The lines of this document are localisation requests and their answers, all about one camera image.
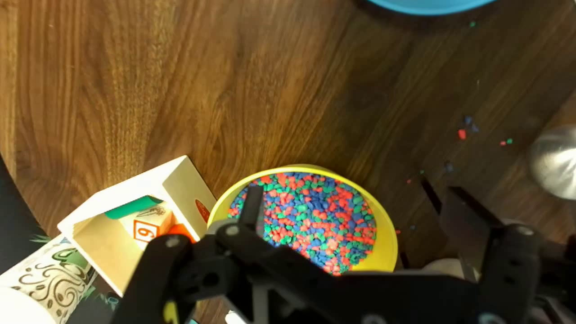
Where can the yellow bowl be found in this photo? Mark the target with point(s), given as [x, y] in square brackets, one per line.
[387, 240]

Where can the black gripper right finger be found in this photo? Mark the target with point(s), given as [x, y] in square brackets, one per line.
[509, 271]

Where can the orange block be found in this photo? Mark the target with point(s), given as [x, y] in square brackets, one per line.
[180, 231]

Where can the wooden number block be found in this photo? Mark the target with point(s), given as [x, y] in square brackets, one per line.
[146, 226]

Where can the blue bowl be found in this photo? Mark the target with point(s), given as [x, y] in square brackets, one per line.
[428, 6]

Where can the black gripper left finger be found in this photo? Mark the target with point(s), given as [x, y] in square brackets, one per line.
[173, 271]

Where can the metal scoop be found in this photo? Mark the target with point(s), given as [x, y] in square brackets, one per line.
[558, 163]

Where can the white patterned cup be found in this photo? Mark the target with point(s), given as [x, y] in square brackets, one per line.
[41, 282]

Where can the light wooden box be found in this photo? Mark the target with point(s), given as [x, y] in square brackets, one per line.
[180, 186]

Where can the colourful beads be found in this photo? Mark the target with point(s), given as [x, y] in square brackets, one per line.
[317, 222]

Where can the green block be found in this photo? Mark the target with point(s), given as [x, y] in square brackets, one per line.
[128, 208]

